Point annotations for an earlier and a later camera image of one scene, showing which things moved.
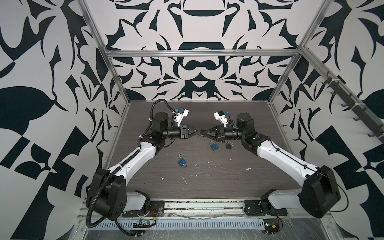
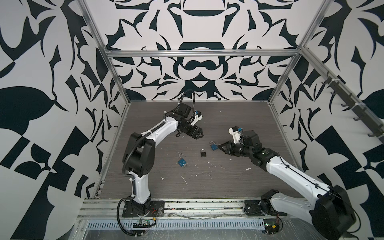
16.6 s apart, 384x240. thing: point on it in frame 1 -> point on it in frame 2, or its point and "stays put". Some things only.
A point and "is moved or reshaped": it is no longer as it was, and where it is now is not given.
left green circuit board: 143,223 stays put
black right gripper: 221,137 -> 229,148
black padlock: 202,133 is moved or reshaped
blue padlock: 214,146 stays put
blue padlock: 182,162 stays put
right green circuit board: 271,226 stays put
